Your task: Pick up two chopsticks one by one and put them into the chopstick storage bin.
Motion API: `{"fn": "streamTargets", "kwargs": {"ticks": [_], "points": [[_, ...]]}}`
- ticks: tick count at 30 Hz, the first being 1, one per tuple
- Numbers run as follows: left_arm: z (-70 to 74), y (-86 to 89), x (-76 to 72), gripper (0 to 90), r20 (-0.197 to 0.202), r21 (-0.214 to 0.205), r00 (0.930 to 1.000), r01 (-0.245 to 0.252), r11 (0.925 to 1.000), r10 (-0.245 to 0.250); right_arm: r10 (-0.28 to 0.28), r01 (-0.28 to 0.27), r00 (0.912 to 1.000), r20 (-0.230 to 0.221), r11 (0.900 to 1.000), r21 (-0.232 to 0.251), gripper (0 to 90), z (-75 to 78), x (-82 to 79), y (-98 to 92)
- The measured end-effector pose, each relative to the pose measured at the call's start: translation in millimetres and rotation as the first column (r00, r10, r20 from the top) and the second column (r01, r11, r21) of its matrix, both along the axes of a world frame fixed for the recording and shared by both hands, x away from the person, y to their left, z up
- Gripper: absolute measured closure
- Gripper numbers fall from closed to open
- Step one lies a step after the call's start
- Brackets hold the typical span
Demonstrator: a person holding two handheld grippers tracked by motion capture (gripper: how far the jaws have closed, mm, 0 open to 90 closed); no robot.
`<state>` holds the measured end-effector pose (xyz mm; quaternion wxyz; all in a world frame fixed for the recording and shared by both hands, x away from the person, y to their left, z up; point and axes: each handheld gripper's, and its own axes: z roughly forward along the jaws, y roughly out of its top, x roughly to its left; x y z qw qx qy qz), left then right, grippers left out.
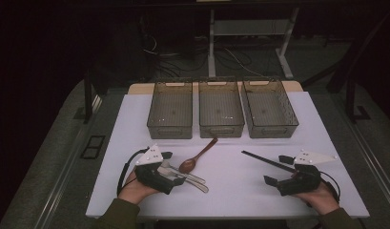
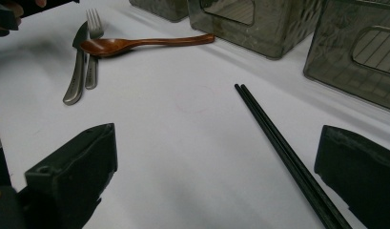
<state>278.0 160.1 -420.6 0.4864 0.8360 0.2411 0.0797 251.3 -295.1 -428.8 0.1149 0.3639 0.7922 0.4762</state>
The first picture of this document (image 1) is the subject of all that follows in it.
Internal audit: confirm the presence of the person's left hand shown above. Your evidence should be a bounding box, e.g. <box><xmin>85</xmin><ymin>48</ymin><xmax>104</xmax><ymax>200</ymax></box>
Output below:
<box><xmin>118</xmin><ymin>170</ymin><xmax>160</xmax><ymax>205</ymax></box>

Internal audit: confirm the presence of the black floor frame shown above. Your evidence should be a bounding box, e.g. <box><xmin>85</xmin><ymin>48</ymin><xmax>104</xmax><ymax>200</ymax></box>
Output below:
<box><xmin>80</xmin><ymin>135</ymin><xmax>107</xmax><ymax>160</ymax></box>

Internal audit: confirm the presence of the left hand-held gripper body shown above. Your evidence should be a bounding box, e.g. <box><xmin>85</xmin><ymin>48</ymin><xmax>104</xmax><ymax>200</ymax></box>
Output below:
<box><xmin>133</xmin><ymin>143</ymin><xmax>186</xmax><ymax>196</ymax></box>

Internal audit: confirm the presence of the hand-held gripper black cable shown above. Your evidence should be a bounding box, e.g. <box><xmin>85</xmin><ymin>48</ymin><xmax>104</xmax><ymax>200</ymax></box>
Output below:
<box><xmin>319</xmin><ymin>171</ymin><xmax>341</xmax><ymax>204</ymax></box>
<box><xmin>116</xmin><ymin>146</ymin><xmax>151</xmax><ymax>197</ymax></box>

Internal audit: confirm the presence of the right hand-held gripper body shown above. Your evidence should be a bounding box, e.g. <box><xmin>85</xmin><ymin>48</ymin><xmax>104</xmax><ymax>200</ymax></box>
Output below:
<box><xmin>277</xmin><ymin>149</ymin><xmax>339</xmax><ymax>197</ymax></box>

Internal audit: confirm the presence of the right hand-held gripper black cable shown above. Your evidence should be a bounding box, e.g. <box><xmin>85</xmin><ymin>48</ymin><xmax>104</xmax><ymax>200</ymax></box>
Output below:
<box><xmin>319</xmin><ymin>171</ymin><xmax>341</xmax><ymax>204</ymax></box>

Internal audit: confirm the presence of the silver metal utensil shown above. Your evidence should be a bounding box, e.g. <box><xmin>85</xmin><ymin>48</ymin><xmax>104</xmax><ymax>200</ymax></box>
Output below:
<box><xmin>165</xmin><ymin>162</ymin><xmax>207</xmax><ymax>185</ymax></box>

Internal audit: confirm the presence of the left hand-held gripper black cable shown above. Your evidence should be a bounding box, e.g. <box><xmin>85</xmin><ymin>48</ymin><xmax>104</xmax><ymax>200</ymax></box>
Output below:
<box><xmin>116</xmin><ymin>146</ymin><xmax>151</xmax><ymax>197</ymax></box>

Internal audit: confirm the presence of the smoky clear plastic bin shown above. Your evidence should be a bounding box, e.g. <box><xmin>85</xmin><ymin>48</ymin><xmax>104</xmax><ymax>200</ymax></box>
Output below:
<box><xmin>146</xmin><ymin>79</ymin><xmax>194</xmax><ymax>140</ymax></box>
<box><xmin>241</xmin><ymin>77</ymin><xmax>299</xmax><ymax>139</ymax></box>
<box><xmin>197</xmin><ymin>78</ymin><xmax>246</xmax><ymax>139</ymax></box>

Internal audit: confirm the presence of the metal floor rail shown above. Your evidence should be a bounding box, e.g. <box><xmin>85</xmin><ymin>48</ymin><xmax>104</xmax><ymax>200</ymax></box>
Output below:
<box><xmin>341</xmin><ymin>104</ymin><xmax>390</xmax><ymax>204</ymax></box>
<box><xmin>33</xmin><ymin>94</ymin><xmax>103</xmax><ymax>229</ymax></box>

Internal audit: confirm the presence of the white floor cable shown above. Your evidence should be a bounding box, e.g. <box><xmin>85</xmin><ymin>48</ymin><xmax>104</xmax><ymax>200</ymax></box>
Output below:
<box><xmin>224</xmin><ymin>47</ymin><xmax>263</xmax><ymax>78</ymax></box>

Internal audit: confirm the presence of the person's right hand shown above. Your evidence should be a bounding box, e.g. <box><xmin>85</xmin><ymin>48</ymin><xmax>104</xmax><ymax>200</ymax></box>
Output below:
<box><xmin>292</xmin><ymin>180</ymin><xmax>340</xmax><ymax>217</ymax></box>

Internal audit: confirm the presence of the white metal table frame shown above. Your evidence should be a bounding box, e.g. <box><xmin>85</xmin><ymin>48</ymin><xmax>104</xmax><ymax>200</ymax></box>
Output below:
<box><xmin>207</xmin><ymin>8</ymin><xmax>300</xmax><ymax>80</ymax></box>

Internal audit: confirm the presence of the brown wooden spoon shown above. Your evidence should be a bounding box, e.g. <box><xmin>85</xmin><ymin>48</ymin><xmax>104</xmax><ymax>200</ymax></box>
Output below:
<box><xmin>178</xmin><ymin>136</ymin><xmax>219</xmax><ymax>175</ymax></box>

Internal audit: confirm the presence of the black metal stand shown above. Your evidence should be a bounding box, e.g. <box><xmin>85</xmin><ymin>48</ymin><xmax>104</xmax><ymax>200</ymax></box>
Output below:
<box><xmin>329</xmin><ymin>9</ymin><xmax>372</xmax><ymax>123</ymax></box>

